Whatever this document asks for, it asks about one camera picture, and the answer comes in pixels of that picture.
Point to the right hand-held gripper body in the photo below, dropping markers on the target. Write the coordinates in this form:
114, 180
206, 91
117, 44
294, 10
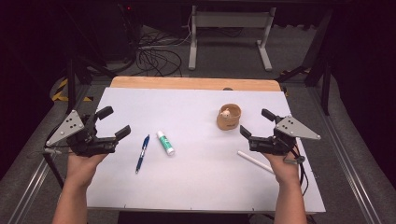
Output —
280, 141

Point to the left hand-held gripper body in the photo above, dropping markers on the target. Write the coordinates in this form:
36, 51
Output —
77, 143

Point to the round wooden pen holder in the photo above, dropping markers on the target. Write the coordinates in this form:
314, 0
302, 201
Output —
229, 124

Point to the white pen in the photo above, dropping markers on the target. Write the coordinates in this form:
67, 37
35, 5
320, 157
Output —
252, 160

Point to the blue pen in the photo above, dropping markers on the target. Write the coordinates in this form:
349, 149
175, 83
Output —
142, 154

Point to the white green glue stick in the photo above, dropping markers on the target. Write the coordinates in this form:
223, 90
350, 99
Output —
165, 143

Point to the person's left hand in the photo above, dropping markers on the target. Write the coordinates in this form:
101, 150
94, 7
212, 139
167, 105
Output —
82, 168

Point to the person's right hand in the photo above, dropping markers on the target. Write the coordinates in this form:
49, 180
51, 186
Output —
285, 169

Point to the small pale figurine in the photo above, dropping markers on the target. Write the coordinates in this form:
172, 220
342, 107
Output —
225, 113

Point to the black metal stand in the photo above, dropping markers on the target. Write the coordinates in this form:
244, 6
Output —
326, 90
71, 87

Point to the yellow black hazard tape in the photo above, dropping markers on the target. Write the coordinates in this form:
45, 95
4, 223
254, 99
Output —
57, 97

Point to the white board cover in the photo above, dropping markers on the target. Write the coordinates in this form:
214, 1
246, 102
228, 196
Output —
193, 174

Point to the black equipment box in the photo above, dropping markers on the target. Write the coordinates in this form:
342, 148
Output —
124, 31

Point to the aluminium floor rail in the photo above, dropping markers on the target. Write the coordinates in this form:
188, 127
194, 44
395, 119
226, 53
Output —
351, 174
31, 189

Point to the white metal stand frame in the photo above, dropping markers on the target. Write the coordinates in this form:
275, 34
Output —
230, 20

